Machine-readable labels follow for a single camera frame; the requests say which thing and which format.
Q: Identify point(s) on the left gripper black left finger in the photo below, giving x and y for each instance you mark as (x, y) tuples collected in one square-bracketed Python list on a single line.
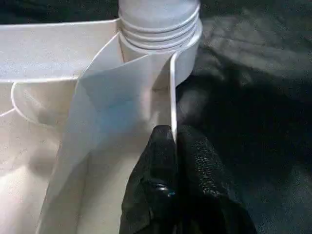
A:
[(153, 185)]

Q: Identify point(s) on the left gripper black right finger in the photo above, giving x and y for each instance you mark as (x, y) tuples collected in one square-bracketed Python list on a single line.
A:
[(209, 195)]

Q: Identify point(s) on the white plastic table top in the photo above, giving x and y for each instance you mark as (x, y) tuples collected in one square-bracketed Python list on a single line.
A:
[(61, 109)]

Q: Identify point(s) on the white plastic table leg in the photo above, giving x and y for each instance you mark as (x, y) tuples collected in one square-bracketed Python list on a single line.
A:
[(158, 19)]

